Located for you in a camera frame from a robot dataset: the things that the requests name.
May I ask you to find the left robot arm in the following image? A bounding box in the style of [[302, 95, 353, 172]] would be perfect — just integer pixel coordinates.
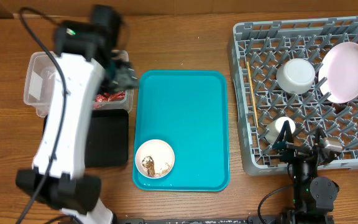
[[16, 5, 139, 223]]

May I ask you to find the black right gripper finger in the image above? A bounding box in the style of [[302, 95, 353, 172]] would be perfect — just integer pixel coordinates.
[[314, 127, 326, 149], [272, 121, 294, 149]]

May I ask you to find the grey bowl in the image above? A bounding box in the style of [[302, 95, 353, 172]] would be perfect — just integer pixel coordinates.
[[276, 58, 315, 95]]

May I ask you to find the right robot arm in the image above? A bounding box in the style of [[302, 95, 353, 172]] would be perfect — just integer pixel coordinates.
[[257, 121, 343, 224]]

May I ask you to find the black tray bin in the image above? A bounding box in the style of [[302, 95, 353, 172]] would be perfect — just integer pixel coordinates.
[[42, 108, 130, 169]]

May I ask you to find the grey dishwasher rack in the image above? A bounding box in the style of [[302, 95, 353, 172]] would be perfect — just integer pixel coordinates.
[[228, 16, 358, 175]]

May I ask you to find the white paper cup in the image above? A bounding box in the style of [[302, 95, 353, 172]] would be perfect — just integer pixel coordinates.
[[265, 116, 296, 144]]

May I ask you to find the red snack wrapper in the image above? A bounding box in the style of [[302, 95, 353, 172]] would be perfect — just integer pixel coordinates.
[[93, 91, 126, 108]]

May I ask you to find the white round plate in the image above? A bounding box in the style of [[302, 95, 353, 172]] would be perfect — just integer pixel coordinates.
[[318, 42, 358, 103]]

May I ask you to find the pink bowl with rice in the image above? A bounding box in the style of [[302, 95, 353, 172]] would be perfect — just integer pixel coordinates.
[[134, 139, 175, 179]]

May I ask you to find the clear plastic bin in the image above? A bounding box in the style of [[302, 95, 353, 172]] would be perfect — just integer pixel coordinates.
[[24, 52, 134, 118]]

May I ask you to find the teal plastic tray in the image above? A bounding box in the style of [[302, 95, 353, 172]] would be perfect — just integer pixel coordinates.
[[132, 70, 230, 192]]

